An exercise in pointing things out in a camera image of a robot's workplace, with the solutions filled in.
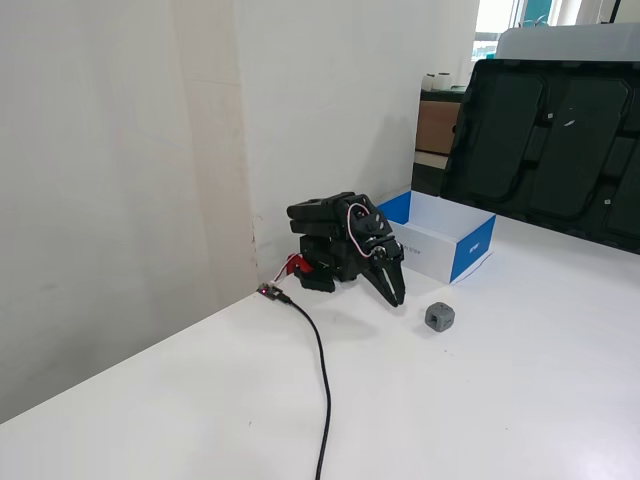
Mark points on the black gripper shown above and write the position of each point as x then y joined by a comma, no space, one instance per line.
386,263

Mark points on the gray lettered block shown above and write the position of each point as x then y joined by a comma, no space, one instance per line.
440,317

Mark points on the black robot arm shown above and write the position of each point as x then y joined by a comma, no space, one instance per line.
320,235

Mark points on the blue and white cardboard box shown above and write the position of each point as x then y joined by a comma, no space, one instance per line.
465,250

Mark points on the red clamp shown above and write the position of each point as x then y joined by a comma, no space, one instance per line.
298,263

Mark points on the small controller board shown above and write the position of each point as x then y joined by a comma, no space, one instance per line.
267,290

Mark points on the brown cabinet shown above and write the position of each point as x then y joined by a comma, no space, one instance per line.
436,125

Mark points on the white jar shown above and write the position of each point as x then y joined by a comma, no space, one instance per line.
430,81
444,81

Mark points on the black plastic tray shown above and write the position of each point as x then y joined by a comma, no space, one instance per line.
545,145

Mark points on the white panel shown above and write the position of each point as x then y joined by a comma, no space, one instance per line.
565,42

